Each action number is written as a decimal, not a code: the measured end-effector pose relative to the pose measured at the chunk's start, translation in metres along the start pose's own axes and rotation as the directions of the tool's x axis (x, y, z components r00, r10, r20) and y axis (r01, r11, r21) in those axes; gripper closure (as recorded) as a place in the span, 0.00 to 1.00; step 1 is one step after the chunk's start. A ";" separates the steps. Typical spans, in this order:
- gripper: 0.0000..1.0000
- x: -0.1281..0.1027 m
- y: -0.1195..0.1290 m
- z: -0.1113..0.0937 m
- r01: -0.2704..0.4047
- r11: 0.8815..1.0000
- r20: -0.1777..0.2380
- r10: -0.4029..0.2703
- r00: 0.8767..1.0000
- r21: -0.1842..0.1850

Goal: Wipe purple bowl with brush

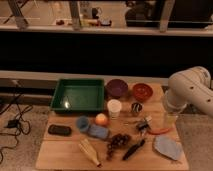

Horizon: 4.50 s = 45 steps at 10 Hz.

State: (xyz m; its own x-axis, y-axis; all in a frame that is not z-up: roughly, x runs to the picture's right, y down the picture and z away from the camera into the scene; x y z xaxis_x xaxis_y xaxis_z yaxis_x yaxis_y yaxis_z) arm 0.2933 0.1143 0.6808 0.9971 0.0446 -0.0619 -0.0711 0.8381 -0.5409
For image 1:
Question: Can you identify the black brush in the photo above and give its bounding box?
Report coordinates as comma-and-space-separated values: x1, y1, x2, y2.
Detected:
122, 139, 145, 161

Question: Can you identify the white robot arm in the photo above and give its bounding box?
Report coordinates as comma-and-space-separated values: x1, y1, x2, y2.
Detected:
162, 66, 213, 126

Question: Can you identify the purple bowl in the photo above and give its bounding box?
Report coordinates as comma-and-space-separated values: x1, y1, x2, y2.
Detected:
105, 79, 128, 98

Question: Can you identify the red bowl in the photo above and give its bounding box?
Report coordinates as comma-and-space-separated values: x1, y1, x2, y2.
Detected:
132, 83, 153, 102

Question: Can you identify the small blue bowl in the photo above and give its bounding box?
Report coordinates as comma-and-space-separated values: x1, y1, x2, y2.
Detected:
76, 116, 90, 133

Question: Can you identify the white plastic cup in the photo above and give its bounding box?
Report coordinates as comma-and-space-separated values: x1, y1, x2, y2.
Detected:
107, 99, 122, 119

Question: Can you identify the orange peach fruit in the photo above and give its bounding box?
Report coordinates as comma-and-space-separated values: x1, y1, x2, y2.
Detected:
95, 113, 109, 126

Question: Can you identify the green plastic tray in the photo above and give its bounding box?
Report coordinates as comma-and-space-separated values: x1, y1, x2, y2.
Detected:
50, 78, 105, 113

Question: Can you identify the small metal cup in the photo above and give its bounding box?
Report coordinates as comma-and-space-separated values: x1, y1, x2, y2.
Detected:
131, 102, 142, 116

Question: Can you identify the blue sponge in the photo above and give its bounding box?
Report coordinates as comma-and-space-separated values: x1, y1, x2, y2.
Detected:
88, 124, 109, 140

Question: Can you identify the metal binder clip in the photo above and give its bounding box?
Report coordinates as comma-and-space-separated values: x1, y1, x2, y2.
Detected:
136, 116, 152, 132

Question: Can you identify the dark grape bunch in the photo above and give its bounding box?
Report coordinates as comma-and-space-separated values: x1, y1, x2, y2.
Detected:
106, 134, 131, 160

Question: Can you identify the black rectangular case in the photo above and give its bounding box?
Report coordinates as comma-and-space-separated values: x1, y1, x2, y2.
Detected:
48, 124, 72, 136

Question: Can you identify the corn cob toy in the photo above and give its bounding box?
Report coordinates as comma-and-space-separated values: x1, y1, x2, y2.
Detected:
78, 139, 101, 167

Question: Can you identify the orange carrot toy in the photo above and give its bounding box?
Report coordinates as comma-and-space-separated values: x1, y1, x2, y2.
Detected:
148, 128, 172, 135

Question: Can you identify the blue folded cloth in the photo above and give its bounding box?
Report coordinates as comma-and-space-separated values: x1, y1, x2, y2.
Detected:
154, 135, 183, 161

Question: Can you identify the black power adapter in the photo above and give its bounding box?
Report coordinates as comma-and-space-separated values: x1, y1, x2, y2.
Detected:
7, 119, 19, 128

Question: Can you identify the black floor cable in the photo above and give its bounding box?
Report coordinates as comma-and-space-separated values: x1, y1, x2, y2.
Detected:
0, 81, 34, 164

